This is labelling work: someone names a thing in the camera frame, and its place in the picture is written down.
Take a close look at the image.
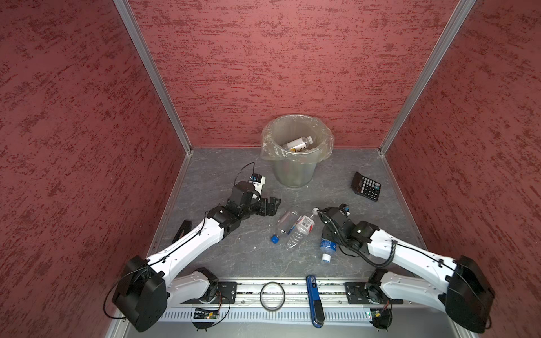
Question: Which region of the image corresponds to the blue label crushed bottle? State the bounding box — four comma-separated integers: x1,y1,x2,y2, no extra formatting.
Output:
320,238,337,263

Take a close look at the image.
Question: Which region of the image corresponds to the red white label water bottle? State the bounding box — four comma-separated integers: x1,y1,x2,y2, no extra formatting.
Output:
286,208,318,249

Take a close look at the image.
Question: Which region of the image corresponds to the blue cap clear bottle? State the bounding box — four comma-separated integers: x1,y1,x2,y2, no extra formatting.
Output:
270,208,300,244

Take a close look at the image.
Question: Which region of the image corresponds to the small yellow label bottle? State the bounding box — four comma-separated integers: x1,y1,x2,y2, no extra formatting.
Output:
283,136,314,152

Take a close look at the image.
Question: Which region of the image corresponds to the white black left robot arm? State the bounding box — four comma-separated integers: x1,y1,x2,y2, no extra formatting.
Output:
106,179,281,332

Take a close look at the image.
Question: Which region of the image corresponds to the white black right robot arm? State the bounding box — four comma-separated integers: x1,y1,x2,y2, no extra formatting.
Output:
314,204,495,334

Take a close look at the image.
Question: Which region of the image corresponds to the silver mesh waste bin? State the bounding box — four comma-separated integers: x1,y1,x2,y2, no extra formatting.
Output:
271,117,323,190

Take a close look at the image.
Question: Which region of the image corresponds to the clear plastic bin liner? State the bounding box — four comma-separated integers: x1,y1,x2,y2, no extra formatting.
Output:
260,115,335,163

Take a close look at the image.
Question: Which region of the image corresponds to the black desk calculator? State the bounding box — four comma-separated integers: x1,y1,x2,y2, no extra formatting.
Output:
351,172,381,201

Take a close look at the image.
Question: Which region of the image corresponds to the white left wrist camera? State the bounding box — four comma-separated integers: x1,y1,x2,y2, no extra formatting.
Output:
249,173,266,198

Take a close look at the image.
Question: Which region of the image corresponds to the blue black handle tool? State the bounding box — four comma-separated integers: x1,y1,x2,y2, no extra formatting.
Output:
306,275,325,328

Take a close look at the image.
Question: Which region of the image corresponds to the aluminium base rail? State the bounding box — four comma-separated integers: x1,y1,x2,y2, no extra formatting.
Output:
159,277,419,327

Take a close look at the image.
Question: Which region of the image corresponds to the black cable ring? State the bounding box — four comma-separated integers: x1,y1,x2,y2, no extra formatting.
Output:
258,282,287,312

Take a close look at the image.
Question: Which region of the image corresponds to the aluminium left corner post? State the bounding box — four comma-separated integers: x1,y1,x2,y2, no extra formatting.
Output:
114,0,193,156

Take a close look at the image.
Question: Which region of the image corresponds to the aluminium corner post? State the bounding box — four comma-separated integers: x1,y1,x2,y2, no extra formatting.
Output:
379,0,476,157
114,0,193,156

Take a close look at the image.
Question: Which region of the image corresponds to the aluminium right corner post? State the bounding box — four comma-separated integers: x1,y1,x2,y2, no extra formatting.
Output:
379,0,476,157

